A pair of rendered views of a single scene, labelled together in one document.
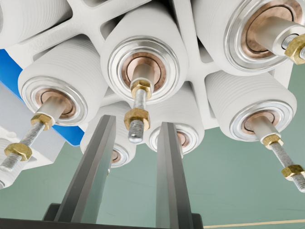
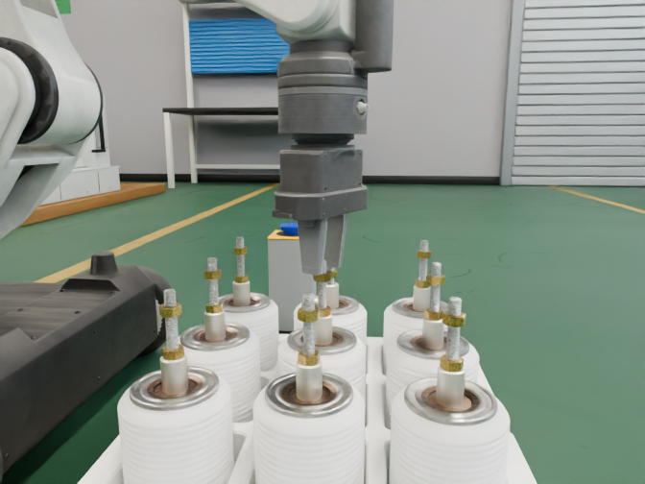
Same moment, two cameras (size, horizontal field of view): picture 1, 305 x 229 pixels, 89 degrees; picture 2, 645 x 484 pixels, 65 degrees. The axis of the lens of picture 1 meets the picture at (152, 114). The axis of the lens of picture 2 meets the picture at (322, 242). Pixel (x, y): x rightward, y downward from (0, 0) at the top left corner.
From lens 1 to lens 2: 0.57 m
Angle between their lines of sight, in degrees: 99
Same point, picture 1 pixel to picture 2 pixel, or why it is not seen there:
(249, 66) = (351, 308)
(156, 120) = (391, 351)
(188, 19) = not seen: hidden behind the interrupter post
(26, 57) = not seen: outside the picture
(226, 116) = (406, 321)
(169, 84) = (342, 331)
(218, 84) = not seen: hidden behind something
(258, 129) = (417, 297)
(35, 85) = (274, 391)
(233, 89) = (389, 335)
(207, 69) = (373, 373)
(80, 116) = (341, 383)
